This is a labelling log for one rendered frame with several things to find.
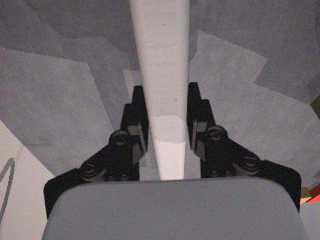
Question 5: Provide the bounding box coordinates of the red flat block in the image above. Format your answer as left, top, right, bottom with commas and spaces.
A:
306, 184, 320, 203

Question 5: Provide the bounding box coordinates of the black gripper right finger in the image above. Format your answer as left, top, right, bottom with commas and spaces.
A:
187, 82, 302, 212

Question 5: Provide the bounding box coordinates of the grey long rod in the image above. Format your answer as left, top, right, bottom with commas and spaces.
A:
128, 0, 191, 180

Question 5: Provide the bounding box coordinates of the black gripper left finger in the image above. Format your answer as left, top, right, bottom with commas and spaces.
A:
43, 85, 149, 220

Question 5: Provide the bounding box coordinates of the grey wall panel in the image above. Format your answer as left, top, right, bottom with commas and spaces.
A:
0, 120, 55, 240

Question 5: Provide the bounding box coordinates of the tan flat rectangular block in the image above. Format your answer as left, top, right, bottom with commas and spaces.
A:
300, 188, 312, 204

